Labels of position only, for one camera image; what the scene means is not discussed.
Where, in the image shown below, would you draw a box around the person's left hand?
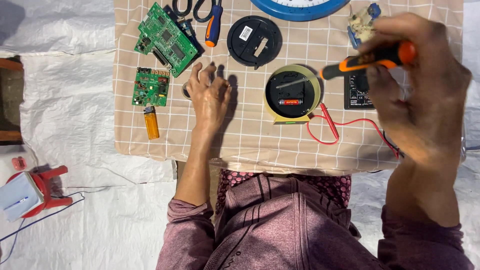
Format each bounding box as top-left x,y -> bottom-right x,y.
186,62 -> 232,130

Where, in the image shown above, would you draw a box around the person's right hand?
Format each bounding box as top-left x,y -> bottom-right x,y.
358,13 -> 472,166

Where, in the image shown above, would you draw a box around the orange black screwdriver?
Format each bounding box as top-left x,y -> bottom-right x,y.
275,40 -> 417,90

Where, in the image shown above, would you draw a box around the white blue clock mechanism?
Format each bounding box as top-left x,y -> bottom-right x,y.
347,3 -> 382,49

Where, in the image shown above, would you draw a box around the black multimeter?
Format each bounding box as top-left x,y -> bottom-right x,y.
344,56 -> 376,110

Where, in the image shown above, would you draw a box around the small yellow table clock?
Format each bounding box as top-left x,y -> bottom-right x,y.
263,64 -> 322,125

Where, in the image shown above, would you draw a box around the black round clock cover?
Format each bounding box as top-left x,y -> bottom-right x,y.
227,15 -> 283,70

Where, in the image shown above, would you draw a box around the beige checked cloth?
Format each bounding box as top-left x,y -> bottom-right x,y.
113,0 -> 466,177

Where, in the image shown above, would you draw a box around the orange blue screwdriver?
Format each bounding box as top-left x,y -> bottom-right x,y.
205,4 -> 224,48

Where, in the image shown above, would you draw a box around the person's pink dotted garment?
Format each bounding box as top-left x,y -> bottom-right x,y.
215,169 -> 352,215

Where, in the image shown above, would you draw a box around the person's pink sweater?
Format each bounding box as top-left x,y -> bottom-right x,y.
155,174 -> 477,270

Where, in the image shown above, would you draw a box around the large green circuit board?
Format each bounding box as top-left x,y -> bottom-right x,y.
134,2 -> 199,78

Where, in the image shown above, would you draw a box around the small green circuit board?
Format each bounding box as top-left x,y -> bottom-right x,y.
131,67 -> 171,107

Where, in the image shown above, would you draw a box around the orange lighter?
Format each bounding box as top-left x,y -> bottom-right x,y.
143,106 -> 160,140

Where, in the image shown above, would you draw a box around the white tarpaulin sheet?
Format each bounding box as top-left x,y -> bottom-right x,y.
0,0 -> 480,270

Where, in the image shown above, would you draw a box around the red plastic stool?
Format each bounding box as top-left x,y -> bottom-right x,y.
5,165 -> 74,219

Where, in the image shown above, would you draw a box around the brown wooden furniture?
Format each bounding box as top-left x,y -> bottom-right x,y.
0,56 -> 25,146

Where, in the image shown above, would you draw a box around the white blue pad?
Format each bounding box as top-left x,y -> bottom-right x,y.
0,172 -> 45,223

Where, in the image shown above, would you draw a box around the blue wall clock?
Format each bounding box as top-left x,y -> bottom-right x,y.
250,0 -> 351,22

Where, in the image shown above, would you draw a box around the red probe with cable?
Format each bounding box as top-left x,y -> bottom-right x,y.
307,103 -> 400,158

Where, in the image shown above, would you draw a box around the black probe cable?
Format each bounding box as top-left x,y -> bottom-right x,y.
382,130 -> 405,159

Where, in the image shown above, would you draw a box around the black handled scissors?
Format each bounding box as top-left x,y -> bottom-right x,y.
172,0 -> 223,23

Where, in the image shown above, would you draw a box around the blue cable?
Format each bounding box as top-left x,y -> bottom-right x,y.
0,191 -> 86,265

